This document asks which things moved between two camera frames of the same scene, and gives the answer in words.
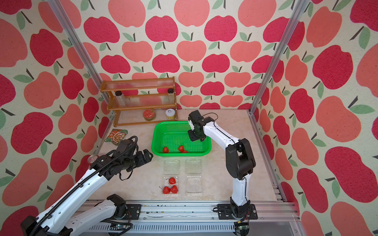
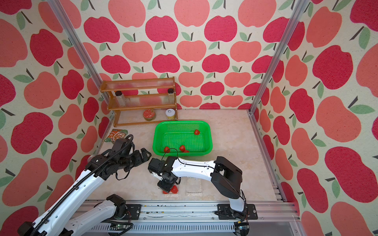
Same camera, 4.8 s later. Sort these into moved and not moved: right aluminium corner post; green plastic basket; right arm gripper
Moved: right arm gripper
Not moved: green plastic basket; right aluminium corner post
